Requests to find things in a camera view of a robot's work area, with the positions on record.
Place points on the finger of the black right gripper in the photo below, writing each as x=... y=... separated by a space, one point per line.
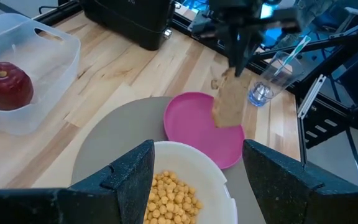
x=236 y=49
x=251 y=46

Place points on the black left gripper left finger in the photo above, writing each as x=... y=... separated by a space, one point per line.
x=104 y=202

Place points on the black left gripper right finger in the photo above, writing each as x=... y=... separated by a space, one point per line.
x=291 y=199

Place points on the brown toast slice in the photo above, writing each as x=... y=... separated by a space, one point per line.
x=228 y=102

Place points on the red apple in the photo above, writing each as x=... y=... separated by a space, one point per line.
x=5 y=85

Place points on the clear blue-tinted glass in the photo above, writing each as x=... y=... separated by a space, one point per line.
x=263 y=91

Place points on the yellow cereal balls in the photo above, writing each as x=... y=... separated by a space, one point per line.
x=169 y=202

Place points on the round grey placemat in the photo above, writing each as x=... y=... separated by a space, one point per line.
x=120 y=130

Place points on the pink plate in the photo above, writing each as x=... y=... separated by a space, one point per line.
x=194 y=127

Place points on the white bowl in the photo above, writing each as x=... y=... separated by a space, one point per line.
x=197 y=168

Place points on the black two-slot toaster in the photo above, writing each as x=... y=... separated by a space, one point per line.
x=129 y=18

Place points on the clear plastic container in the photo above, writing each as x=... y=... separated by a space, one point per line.
x=42 y=77

